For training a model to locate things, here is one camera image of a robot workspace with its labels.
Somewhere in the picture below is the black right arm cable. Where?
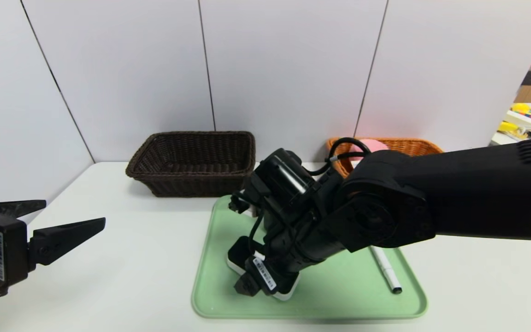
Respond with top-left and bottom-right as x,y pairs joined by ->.
309,137 -> 373,177

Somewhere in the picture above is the white marker pen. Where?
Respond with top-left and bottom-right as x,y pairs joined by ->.
369,247 -> 403,295

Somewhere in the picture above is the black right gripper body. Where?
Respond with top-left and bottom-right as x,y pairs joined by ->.
244,232 -> 304,296

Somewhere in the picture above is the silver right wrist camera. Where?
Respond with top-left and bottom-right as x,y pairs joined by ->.
229,191 -> 258,218

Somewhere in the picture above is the dark brown wicker basket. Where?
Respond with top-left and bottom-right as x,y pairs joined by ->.
125,131 -> 256,198

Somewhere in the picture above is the orange wicker basket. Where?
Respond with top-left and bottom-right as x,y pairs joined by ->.
326,136 -> 444,178

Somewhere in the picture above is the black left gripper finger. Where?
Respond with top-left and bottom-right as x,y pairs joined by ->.
0,199 -> 47,219
27,217 -> 106,272

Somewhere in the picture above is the white side table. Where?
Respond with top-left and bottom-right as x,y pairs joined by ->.
491,102 -> 531,143

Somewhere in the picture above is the light green plastic tray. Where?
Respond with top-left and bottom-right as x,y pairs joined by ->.
190,194 -> 428,320

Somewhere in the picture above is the pink plush peach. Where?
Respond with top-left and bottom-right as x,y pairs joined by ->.
358,138 -> 389,153

